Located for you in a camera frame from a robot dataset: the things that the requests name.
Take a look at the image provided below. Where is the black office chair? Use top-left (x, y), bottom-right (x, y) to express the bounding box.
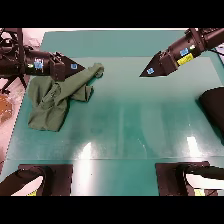
top-left (0, 74), bottom-right (30, 95)

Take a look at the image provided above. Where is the green T-shirt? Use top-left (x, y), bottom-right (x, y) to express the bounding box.
top-left (27, 62), bottom-right (105, 133)

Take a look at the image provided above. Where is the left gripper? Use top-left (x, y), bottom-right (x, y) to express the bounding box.
top-left (49, 51), bottom-right (74, 82)

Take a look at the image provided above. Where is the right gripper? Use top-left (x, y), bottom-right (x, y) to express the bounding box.
top-left (157, 49), bottom-right (184, 77)

